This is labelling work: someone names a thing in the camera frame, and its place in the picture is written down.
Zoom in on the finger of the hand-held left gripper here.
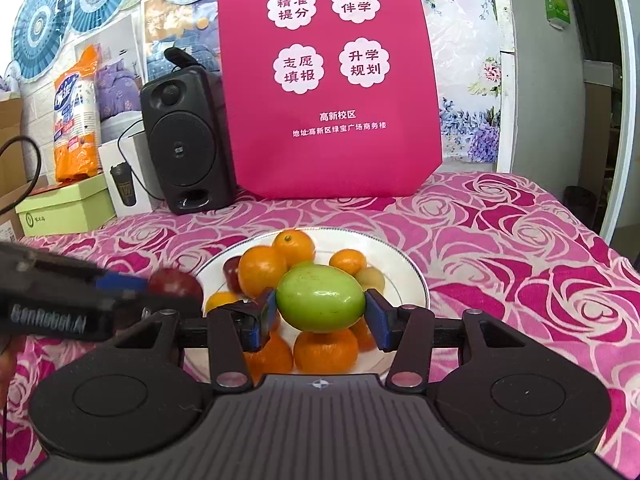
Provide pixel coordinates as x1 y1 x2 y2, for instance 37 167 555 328
112 292 203 333
96 270 151 295

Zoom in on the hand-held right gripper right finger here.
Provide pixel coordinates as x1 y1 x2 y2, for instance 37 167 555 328
365 290 528 393

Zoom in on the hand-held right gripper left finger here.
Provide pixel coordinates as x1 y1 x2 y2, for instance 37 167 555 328
111 287 279 394

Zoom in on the red apple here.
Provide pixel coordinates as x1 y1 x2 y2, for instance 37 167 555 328
147 267 205 306

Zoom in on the small green brown longan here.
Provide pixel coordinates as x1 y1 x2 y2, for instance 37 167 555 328
356 266 386 292

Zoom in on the white oval plate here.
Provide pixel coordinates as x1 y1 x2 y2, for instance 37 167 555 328
192 227 431 376

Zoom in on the yellow orange citrus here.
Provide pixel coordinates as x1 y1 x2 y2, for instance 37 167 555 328
205 291 241 313

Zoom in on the green apple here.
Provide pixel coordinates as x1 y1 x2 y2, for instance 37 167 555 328
276 265 366 333

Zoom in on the dark red plum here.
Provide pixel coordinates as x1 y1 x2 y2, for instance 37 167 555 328
222 256 243 295

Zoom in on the small orange mandarin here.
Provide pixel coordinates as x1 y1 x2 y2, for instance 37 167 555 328
329 249 367 276

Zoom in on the orange with stem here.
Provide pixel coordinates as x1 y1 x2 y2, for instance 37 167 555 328
272 230 317 267

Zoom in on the green cardboard box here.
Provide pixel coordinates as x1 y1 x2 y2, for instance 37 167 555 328
15 174 117 238

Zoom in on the white box with cup print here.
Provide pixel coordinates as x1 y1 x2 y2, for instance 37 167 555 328
97 132 163 218

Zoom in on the pink rose printed blanket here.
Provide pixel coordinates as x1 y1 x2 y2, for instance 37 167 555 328
0 170 640 480

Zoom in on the brown cardboard box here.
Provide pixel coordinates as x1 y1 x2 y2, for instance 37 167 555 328
0 95 48 243

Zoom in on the black speaker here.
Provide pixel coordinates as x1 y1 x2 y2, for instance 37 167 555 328
140 66 238 216

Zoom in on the orange paper cup package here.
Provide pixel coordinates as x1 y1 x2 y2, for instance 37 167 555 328
52 45 101 183

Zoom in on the pink tote bag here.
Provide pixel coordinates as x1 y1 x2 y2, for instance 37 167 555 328
216 0 443 200

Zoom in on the purple bedding poster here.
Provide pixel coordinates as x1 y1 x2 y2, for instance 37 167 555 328
75 15 146 126

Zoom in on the black trash bin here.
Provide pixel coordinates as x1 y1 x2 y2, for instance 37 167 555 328
564 186 598 231

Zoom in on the blue bedding poster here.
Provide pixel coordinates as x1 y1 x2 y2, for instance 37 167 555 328
140 0 223 81

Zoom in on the thin black speaker cable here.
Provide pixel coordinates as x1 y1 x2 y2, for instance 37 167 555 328
117 120 166 201

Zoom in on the thick black cable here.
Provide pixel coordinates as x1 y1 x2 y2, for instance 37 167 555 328
0 136 42 216

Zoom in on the floral wall sticker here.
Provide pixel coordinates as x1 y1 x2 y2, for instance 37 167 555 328
412 0 503 163

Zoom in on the grey door frame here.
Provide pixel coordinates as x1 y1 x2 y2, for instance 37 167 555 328
602 0 640 261

